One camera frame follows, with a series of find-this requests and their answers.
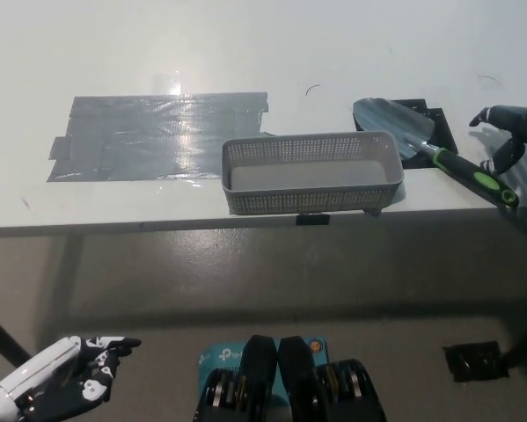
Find robot body black teal blocks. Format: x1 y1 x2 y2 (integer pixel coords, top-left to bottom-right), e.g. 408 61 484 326
192 334 387 422

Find black tape patch on floor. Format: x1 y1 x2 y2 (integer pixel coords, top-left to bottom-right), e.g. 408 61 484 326
442 340 510 382

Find large grey duct tape patch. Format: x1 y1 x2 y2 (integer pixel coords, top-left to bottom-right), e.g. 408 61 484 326
46 91 275 182

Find garden trowel green black handle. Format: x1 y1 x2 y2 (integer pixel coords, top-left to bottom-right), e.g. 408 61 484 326
352 97 520 208

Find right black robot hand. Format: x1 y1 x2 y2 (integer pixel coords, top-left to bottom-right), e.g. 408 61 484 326
468 104 527 175

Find black tape patch on table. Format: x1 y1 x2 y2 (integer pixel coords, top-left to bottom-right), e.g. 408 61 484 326
353 98 458 171

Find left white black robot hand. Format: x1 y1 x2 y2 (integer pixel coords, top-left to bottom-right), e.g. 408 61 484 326
0 336 142 417

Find grey perforated plastic basket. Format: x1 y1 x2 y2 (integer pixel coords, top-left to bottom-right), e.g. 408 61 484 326
221 130 406 216

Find small black tape strip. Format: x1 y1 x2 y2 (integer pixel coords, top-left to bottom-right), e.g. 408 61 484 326
296 213 331 228

